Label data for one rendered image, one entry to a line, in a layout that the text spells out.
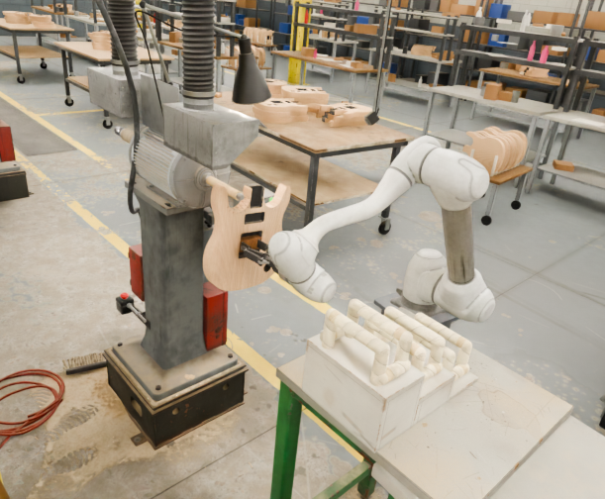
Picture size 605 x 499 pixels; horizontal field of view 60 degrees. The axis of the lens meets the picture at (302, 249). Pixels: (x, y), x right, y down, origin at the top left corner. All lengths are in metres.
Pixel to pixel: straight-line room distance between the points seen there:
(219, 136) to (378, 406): 0.90
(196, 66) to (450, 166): 0.85
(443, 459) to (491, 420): 0.22
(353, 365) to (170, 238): 1.14
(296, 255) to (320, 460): 1.27
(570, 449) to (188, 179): 1.46
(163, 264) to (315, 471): 1.13
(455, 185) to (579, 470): 0.84
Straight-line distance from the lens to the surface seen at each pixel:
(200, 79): 1.74
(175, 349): 2.50
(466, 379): 1.63
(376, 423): 1.30
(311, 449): 2.61
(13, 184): 5.30
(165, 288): 2.31
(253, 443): 2.61
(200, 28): 1.73
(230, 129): 1.65
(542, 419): 1.62
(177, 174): 1.94
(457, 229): 1.88
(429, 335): 1.43
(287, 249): 1.52
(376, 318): 1.30
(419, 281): 2.22
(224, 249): 1.87
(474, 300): 2.11
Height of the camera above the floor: 1.91
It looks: 26 degrees down
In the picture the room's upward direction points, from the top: 6 degrees clockwise
